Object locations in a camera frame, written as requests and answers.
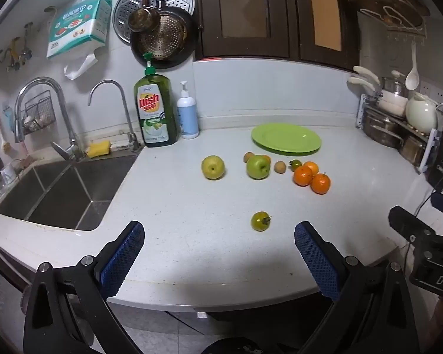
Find large steel pot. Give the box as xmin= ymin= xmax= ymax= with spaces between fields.
xmin=363 ymin=114 xmax=405 ymax=149

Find dark wooden cabinet door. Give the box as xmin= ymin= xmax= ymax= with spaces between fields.
xmin=189 ymin=0 xmax=300 ymax=60
xmin=291 ymin=0 xmax=361 ymax=71

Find thin steel faucet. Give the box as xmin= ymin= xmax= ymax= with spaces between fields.
xmin=87 ymin=80 xmax=144 ymax=152

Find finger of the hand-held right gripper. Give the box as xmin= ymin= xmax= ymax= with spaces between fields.
xmin=388 ymin=206 xmax=438 ymax=245

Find yellow sponge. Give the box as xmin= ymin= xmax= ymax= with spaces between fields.
xmin=86 ymin=140 xmax=112 ymax=158

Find black frying pan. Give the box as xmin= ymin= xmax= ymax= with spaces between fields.
xmin=129 ymin=0 xmax=199 ymax=70

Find white bowl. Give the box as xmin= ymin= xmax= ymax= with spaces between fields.
xmin=376 ymin=89 xmax=409 ymax=118

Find tall steel faucet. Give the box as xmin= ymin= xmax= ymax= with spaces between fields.
xmin=14 ymin=77 xmax=85 ymax=161

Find yellow-green apple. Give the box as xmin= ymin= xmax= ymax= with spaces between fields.
xmin=201 ymin=155 xmax=226 ymax=181

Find white ladle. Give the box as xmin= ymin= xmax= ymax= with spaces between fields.
xmin=405 ymin=42 xmax=422 ymax=91

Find white plastic bag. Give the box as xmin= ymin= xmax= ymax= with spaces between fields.
xmin=64 ymin=53 xmax=97 ymax=81

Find small steel pot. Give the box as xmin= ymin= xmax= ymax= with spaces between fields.
xmin=398 ymin=136 xmax=429 ymax=167

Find wire basket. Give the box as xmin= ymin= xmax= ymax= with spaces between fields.
xmin=22 ymin=89 xmax=58 ymax=135

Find white knife handle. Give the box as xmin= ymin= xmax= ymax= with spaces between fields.
xmin=352 ymin=65 xmax=382 ymax=83
xmin=346 ymin=76 xmax=378 ymax=94

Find teal tissue package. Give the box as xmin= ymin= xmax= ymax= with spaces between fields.
xmin=46 ymin=0 xmax=113 ymax=60

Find green plate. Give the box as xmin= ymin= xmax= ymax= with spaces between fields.
xmin=251 ymin=123 xmax=323 ymax=156

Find small copper pot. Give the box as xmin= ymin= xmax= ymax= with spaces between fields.
xmin=128 ymin=0 xmax=162 ymax=33

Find brass perforated strainer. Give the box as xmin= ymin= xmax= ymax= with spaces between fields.
xmin=142 ymin=10 xmax=190 ymax=60

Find dish brush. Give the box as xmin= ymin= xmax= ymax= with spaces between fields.
xmin=0 ymin=110 xmax=16 ymax=154

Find black cable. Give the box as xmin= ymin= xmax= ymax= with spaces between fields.
xmin=402 ymin=188 xmax=438 ymax=266

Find green apple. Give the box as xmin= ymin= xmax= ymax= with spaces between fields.
xmin=246 ymin=154 xmax=271 ymax=180

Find white pot rack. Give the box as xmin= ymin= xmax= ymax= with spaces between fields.
xmin=355 ymin=93 xmax=441 ymax=174

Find white teapot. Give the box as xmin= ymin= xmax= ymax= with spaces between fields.
xmin=405 ymin=93 xmax=443 ymax=134

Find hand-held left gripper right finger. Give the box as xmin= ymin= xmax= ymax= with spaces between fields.
xmin=294 ymin=221 xmax=419 ymax=354

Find green dish soap bottle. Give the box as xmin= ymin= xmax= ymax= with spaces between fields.
xmin=133 ymin=52 xmax=178 ymax=148

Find steel pot with lid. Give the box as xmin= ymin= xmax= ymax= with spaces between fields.
xmin=381 ymin=70 xmax=411 ymax=99

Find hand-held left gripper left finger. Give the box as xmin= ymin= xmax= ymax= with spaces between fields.
xmin=22 ymin=220 xmax=145 ymax=354

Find hanging wall utensils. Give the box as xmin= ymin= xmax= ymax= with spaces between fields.
xmin=0 ymin=22 xmax=35 ymax=72

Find steel kitchen sink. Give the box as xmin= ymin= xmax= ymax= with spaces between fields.
xmin=0 ymin=154 xmax=139 ymax=231

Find white blue pump bottle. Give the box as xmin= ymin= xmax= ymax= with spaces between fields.
xmin=176 ymin=80 xmax=200 ymax=140

